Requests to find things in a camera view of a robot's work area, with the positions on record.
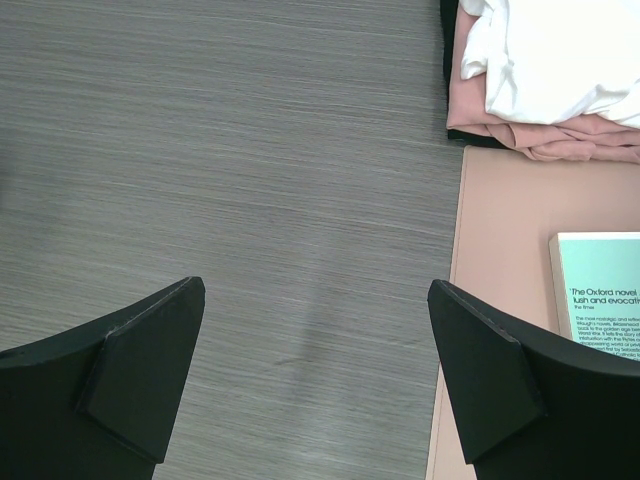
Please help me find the teal paperback book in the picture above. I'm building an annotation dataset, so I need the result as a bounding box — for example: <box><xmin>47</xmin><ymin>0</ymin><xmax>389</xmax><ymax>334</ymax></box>
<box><xmin>549</xmin><ymin>232</ymin><xmax>640</xmax><ymax>360</ymax></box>

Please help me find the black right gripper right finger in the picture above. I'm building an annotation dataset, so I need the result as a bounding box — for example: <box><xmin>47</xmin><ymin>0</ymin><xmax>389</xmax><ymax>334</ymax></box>
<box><xmin>428</xmin><ymin>280</ymin><xmax>639</xmax><ymax>479</ymax></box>

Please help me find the white folded t shirt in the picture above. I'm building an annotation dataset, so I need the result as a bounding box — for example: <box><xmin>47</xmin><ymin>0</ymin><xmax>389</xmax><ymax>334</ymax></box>
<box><xmin>460</xmin><ymin>1</ymin><xmax>639</xmax><ymax>128</ymax></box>

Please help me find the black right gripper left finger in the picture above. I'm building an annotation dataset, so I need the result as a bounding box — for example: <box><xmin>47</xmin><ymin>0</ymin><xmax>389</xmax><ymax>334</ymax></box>
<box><xmin>1</xmin><ymin>277</ymin><xmax>205</xmax><ymax>479</ymax></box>

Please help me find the black folded t shirt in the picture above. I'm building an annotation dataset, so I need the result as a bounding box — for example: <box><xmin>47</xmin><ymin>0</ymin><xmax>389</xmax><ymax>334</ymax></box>
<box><xmin>439</xmin><ymin>0</ymin><xmax>505</xmax><ymax>149</ymax></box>

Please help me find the pink desk mat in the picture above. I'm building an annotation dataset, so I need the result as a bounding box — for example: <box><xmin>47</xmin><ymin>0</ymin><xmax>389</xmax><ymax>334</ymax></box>
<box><xmin>427</xmin><ymin>147</ymin><xmax>639</xmax><ymax>479</ymax></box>

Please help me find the pink folded t shirt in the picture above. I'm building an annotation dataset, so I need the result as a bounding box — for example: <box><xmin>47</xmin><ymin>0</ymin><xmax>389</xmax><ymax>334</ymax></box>
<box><xmin>447</xmin><ymin>8</ymin><xmax>639</xmax><ymax>163</ymax></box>

